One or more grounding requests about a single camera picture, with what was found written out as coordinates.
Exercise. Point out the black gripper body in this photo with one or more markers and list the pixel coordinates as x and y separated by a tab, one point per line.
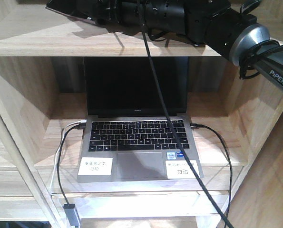
109	10

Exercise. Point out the black smartphone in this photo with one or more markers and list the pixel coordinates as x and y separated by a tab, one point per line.
68	8

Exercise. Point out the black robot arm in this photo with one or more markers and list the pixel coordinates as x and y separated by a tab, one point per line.
235	35

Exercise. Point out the silver laptop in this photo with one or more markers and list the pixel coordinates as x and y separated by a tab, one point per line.
137	126

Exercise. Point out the light wooden shelf unit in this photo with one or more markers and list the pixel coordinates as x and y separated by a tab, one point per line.
39	96

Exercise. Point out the grey usb adapter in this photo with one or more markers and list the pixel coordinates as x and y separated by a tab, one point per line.
72	215

